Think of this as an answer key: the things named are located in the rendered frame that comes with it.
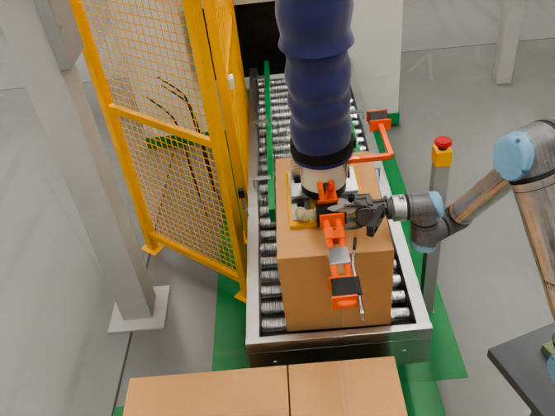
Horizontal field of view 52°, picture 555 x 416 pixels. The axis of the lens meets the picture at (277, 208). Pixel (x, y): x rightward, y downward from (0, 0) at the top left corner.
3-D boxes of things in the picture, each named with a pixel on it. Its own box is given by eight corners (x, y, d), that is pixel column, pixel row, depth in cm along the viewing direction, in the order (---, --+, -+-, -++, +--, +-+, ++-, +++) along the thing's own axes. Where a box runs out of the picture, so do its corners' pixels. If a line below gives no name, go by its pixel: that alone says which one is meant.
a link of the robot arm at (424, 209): (444, 224, 189) (447, 199, 184) (407, 228, 190) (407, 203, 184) (438, 209, 197) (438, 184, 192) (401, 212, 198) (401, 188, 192)
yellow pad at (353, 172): (330, 169, 233) (330, 159, 229) (355, 167, 232) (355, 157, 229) (342, 224, 206) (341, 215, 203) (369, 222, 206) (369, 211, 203)
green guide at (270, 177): (254, 73, 398) (253, 61, 392) (269, 71, 398) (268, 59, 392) (254, 224, 275) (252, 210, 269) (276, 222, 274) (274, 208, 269)
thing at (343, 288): (329, 287, 170) (328, 276, 167) (353, 285, 170) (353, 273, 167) (332, 309, 164) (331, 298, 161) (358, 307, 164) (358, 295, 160)
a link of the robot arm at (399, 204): (406, 226, 190) (408, 204, 184) (391, 227, 190) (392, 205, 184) (401, 209, 197) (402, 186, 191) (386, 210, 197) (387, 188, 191)
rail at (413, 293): (343, 83, 405) (343, 58, 393) (351, 82, 405) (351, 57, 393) (415, 356, 227) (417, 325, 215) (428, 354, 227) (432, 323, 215)
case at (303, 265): (283, 229, 268) (275, 158, 242) (369, 222, 266) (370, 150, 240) (286, 332, 221) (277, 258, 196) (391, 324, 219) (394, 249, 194)
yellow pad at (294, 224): (284, 174, 233) (283, 164, 230) (309, 172, 233) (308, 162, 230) (289, 230, 207) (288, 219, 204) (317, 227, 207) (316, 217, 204)
